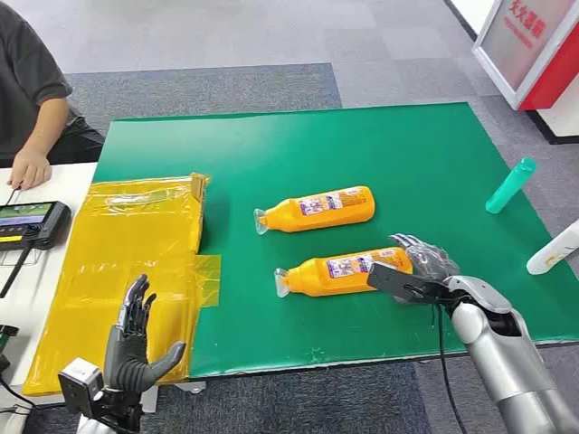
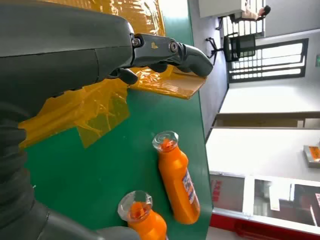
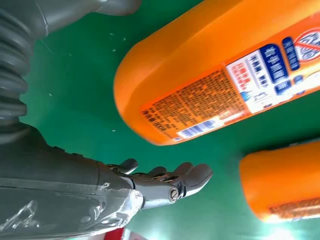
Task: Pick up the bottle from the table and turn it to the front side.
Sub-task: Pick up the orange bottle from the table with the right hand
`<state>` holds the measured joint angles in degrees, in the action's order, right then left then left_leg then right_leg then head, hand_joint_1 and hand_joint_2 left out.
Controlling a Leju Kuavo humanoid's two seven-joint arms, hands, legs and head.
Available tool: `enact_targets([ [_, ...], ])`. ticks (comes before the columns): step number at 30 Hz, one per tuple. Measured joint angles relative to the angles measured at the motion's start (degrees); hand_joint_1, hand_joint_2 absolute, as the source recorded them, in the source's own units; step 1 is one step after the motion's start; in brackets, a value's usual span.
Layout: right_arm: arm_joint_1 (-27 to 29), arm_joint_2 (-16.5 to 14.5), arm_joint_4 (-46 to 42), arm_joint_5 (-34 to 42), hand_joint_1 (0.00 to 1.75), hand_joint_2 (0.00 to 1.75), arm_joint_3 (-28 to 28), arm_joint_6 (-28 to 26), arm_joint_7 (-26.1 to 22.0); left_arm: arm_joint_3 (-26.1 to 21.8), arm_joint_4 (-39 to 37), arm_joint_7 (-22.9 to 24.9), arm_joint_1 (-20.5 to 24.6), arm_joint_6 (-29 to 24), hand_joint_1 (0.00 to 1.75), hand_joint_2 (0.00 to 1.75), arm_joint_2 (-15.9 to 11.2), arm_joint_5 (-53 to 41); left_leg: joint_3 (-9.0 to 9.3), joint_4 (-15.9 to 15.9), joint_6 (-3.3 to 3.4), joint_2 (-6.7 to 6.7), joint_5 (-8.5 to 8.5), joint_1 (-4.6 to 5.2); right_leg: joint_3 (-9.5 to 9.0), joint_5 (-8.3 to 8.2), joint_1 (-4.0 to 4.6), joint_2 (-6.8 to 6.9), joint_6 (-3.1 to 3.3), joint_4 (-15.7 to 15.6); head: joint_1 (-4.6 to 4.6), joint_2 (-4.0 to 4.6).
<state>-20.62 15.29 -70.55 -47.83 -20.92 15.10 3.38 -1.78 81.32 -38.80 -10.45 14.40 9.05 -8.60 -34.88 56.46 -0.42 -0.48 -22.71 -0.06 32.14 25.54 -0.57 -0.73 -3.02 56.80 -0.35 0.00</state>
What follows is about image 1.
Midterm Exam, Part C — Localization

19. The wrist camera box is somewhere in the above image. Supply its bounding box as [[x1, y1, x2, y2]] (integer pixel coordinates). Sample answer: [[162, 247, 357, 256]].
[[367, 262, 449, 303], [57, 358, 105, 416]]

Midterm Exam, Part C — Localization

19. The teal plastic bottle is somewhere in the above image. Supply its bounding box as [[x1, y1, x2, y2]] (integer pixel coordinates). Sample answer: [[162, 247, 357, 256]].
[[485, 156, 537, 215]]

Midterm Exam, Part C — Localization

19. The yellow plastic wrapped box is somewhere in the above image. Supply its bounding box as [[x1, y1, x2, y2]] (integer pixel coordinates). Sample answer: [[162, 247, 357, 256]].
[[23, 173, 222, 398]]

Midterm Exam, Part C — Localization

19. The person's hand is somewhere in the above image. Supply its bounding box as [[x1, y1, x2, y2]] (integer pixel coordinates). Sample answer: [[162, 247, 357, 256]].
[[8, 146, 53, 192]]

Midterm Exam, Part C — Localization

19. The white plastic bottle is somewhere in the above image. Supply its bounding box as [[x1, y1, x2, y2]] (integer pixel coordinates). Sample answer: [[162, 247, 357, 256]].
[[526, 219, 579, 276]]

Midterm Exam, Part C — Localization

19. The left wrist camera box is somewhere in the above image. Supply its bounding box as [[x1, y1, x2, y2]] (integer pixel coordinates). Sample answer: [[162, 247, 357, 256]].
[[57, 358, 105, 416]]

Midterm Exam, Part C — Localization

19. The black controller strap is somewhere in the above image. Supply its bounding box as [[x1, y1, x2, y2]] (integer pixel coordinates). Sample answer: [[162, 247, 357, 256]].
[[0, 245, 33, 299]]

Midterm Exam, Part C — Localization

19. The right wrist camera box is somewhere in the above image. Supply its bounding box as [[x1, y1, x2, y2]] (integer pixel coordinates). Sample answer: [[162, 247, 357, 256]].
[[367, 262, 449, 303]]

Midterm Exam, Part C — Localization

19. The black object at desk edge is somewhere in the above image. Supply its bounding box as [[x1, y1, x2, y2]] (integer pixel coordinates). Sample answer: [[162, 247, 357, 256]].
[[0, 325, 20, 373]]

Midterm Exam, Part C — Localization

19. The green table mat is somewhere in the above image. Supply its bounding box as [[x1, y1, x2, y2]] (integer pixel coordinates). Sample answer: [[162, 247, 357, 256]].
[[92, 101, 579, 380]]

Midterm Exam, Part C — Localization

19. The black handheld controller with screen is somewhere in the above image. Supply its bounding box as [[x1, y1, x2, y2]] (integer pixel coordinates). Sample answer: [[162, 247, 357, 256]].
[[0, 201, 72, 253]]

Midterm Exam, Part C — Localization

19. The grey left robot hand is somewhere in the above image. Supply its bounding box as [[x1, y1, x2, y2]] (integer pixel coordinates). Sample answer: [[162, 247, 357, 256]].
[[103, 274, 187, 392]]

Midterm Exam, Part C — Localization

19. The orange bottle with clear cap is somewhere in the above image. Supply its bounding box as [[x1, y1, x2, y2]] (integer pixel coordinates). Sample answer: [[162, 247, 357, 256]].
[[274, 246, 413, 299], [253, 185, 376, 236]]

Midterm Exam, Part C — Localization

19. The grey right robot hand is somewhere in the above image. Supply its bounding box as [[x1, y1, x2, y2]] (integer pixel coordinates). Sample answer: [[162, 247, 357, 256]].
[[389, 233, 460, 283]]

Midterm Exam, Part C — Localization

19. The red and white display stand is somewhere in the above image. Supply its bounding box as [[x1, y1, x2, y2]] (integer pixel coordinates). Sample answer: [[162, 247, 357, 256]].
[[471, 0, 579, 145]]

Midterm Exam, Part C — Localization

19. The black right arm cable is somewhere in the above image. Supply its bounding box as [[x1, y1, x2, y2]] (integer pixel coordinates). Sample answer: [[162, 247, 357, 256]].
[[433, 302, 468, 434]]

